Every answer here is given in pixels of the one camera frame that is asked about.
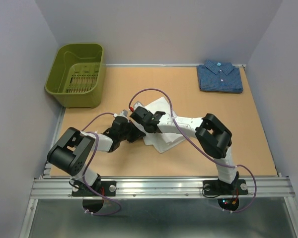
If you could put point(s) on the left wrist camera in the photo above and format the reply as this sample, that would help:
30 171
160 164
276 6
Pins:
123 113

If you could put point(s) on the folded blue checked shirt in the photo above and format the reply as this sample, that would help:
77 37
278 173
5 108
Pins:
215 76

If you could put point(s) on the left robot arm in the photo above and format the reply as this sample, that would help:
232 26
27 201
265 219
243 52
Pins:
71 151

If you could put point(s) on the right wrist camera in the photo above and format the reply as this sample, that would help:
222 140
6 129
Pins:
136 105

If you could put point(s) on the white long sleeve shirt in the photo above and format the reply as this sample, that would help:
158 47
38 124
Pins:
161 142

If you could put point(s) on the aluminium mounting rail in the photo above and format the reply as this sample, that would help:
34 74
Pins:
162 187

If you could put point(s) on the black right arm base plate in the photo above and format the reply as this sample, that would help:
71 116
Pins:
216 187

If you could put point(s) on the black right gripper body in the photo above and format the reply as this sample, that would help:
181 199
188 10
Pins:
147 111

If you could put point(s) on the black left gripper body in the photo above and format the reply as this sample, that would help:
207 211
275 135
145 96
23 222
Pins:
130 134

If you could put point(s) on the green plastic laundry basket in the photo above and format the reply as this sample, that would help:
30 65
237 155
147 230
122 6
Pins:
77 76

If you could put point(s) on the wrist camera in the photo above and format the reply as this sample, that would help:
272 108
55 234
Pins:
136 105
123 113

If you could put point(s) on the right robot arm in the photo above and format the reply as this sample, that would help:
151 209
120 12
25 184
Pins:
213 136

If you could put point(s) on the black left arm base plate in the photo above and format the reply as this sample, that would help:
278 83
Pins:
104 187

